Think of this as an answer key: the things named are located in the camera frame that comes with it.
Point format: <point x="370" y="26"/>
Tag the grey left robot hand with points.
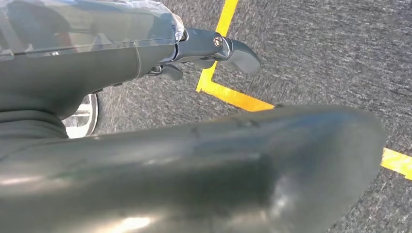
<point x="193" y="177"/>

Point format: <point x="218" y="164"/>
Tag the yellow floor tape square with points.
<point x="225" y="95"/>

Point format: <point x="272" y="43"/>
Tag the shiny silver round object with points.
<point x="82" y="119"/>

